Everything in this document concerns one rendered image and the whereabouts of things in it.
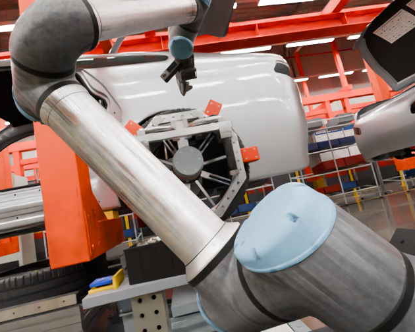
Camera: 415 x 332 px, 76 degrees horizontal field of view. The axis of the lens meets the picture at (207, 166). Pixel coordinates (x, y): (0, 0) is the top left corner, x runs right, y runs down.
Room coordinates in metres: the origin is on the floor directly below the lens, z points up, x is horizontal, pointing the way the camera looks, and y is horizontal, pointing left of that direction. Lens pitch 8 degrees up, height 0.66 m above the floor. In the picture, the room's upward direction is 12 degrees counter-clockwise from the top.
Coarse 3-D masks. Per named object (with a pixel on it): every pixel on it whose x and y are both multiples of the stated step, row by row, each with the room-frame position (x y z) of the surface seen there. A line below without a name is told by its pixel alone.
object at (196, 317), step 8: (168, 304) 1.51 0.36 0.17; (192, 312) 1.34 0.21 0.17; (200, 312) 1.32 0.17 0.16; (176, 320) 1.31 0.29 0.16; (184, 320) 1.26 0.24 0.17; (192, 320) 1.27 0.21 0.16; (200, 320) 1.27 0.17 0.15; (176, 328) 1.26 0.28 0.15; (184, 328) 1.26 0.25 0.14; (192, 328) 1.27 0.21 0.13; (200, 328) 1.27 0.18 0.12; (208, 328) 1.27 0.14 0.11
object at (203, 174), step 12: (156, 132) 1.33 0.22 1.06; (156, 144) 1.48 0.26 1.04; (216, 144) 1.52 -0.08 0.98; (228, 168) 1.50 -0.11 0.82; (180, 180) 1.36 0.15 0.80; (192, 180) 1.37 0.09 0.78; (216, 180) 1.38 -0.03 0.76; (228, 180) 1.39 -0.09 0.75; (204, 192) 1.37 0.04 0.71; (216, 204) 1.36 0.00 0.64
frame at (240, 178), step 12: (156, 120) 1.25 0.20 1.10; (168, 120) 1.25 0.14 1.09; (180, 120) 1.27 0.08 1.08; (192, 120) 1.31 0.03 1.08; (216, 132) 1.32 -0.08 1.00; (240, 156) 1.29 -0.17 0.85; (240, 168) 1.30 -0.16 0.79; (240, 180) 1.29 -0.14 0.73; (228, 192) 1.28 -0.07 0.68; (228, 204) 1.28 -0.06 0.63
